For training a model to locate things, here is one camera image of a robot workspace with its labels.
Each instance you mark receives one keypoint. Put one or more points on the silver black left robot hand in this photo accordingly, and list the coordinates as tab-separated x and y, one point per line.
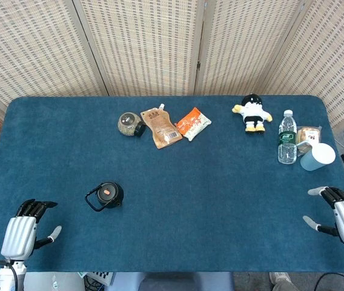
19	235

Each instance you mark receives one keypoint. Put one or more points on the black round lidded container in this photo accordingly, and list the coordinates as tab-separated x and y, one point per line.
109	194

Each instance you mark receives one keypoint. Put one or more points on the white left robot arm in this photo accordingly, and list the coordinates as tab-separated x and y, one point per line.
7	274

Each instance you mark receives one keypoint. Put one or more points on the light blue plastic cup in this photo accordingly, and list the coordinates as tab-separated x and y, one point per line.
316	157

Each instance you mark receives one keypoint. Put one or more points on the checkerboard calibration sheet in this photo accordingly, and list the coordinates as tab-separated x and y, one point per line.
100	278

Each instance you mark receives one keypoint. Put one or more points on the beige shoe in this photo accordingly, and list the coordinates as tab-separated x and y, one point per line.
281	282

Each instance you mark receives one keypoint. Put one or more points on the bread in clear wrapper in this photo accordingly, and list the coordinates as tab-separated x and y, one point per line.
309	135

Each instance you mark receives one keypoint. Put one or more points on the clear water bottle green label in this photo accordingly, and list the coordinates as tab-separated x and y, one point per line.
287	142

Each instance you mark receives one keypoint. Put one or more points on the black white plush toy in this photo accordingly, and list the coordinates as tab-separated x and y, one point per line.
253	112

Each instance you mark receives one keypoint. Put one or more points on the round glass jar black lid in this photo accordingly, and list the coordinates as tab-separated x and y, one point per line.
127	123

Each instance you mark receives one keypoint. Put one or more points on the blue table cloth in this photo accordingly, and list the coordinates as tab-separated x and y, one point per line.
196	197

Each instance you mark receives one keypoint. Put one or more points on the woven folding screen panel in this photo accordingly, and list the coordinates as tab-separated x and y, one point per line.
141	45
332	57
32	45
247	45

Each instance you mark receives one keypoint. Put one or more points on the brown spouted stand-up pouch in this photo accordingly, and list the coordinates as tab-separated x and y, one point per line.
161	127

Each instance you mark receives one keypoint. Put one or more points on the orange white snack bag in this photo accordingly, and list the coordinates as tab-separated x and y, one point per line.
193	124

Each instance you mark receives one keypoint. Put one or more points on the metal screen hinge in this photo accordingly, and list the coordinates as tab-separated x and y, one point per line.
198	65

